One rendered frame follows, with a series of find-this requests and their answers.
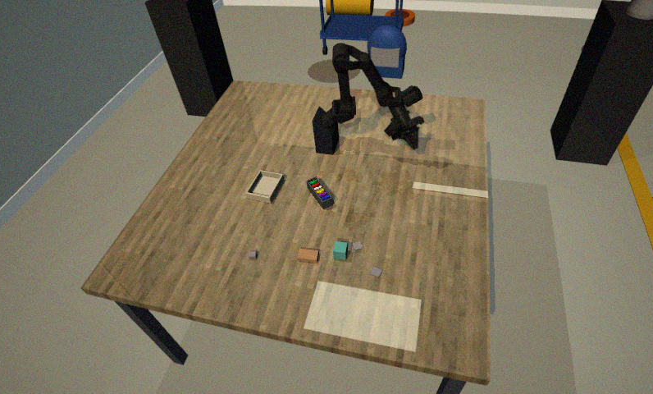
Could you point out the orange flat block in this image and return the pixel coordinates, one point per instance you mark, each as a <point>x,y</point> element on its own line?
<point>308,255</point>

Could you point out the green cube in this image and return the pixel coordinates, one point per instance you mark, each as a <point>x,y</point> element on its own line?
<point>340,250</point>

